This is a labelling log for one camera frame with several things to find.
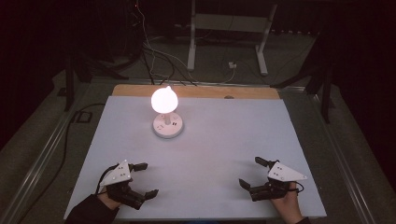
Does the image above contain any white floor cable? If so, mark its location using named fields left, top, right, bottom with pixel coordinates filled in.
left=135, top=0, right=237, bottom=85

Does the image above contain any aluminium floor rail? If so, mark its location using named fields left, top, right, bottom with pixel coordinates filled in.
left=311, top=92, right=376, bottom=224
left=0, top=81, right=94, bottom=224

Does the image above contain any person's right hand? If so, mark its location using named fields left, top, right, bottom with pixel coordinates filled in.
left=270, top=181, right=304, bottom=224

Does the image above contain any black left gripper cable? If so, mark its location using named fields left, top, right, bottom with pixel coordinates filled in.
left=94, top=163, right=120, bottom=196

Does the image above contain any glowing round white desk lamp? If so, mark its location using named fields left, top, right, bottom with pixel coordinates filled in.
left=150, top=85, right=185, bottom=139

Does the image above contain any black rectangular floor frame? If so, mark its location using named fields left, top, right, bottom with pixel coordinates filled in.
left=72, top=110, right=93, bottom=124

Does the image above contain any long black floor cable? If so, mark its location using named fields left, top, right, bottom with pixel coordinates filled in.
left=17, top=103, right=106, bottom=220

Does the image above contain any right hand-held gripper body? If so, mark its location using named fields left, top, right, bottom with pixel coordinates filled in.
left=248, top=161, right=308, bottom=203

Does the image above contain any person's left hand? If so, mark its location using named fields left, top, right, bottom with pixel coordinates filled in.
left=96, top=190, right=122, bottom=211

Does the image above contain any black metal stand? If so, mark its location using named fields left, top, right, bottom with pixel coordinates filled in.
left=63, top=0, right=129, bottom=112
left=270, top=29, right=335, bottom=124

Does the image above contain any bundle of black cables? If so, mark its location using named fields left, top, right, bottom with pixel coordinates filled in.
left=140, top=43, right=198, bottom=87

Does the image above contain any white metal stand frame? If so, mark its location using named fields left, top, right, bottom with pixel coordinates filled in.
left=186, top=0, right=278, bottom=77

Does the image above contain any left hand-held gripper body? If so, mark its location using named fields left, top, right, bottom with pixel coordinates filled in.
left=99, top=160, right=147, bottom=210

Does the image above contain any pale grey table cover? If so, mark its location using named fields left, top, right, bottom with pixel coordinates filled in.
left=63, top=94, right=328, bottom=221

